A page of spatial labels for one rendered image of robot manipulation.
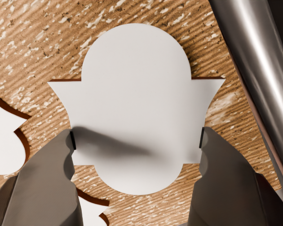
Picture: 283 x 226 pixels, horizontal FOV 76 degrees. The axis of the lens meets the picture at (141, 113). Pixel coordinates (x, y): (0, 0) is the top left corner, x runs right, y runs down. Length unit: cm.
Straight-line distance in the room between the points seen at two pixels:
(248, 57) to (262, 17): 3
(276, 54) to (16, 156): 28
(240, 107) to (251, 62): 5
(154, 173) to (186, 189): 9
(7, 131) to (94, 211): 14
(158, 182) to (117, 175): 4
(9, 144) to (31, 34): 11
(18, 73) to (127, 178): 14
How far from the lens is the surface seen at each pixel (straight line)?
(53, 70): 19
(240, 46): 21
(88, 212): 27
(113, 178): 16
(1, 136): 23
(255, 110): 29
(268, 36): 21
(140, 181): 16
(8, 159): 25
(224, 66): 18
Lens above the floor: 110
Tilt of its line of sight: 66 degrees down
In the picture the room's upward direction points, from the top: 176 degrees counter-clockwise
